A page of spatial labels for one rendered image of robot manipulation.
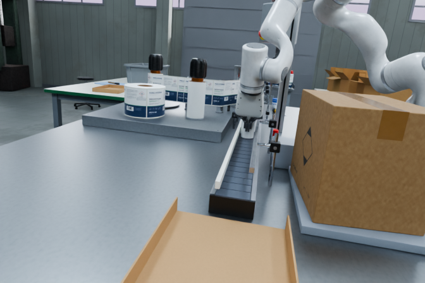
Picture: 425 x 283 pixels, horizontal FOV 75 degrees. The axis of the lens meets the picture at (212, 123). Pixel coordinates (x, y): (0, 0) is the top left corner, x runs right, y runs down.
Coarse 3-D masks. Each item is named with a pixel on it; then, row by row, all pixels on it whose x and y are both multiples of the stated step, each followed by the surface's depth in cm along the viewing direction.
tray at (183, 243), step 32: (160, 224) 54; (192, 224) 61; (224, 224) 62; (256, 224) 63; (288, 224) 58; (160, 256) 51; (192, 256) 51; (224, 256) 52; (256, 256) 53; (288, 256) 53
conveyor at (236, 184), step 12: (240, 144) 105; (252, 144) 106; (240, 156) 92; (228, 168) 81; (240, 168) 82; (228, 180) 74; (240, 180) 74; (216, 192) 67; (228, 192) 67; (240, 192) 68
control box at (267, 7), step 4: (264, 4) 140; (268, 4) 138; (272, 4) 137; (264, 8) 140; (268, 8) 138; (300, 8) 136; (264, 12) 140; (268, 12) 139; (300, 12) 137; (264, 16) 141; (296, 36) 139; (260, 40) 145; (264, 40) 143; (296, 40) 140
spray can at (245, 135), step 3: (249, 117) 109; (243, 123) 111; (252, 123) 110; (252, 126) 110; (243, 129) 111; (249, 129) 110; (252, 129) 111; (243, 132) 111; (246, 132) 110; (249, 132) 110; (252, 132) 111; (243, 135) 111; (246, 135) 111; (249, 135) 111; (252, 135) 112; (243, 138) 111; (246, 138) 111; (249, 138) 111; (252, 138) 112
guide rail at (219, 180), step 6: (240, 120) 128; (240, 126) 117; (234, 138) 99; (234, 144) 93; (228, 150) 86; (228, 156) 81; (228, 162) 80; (222, 168) 72; (222, 174) 68; (216, 180) 65; (222, 180) 69; (216, 186) 65
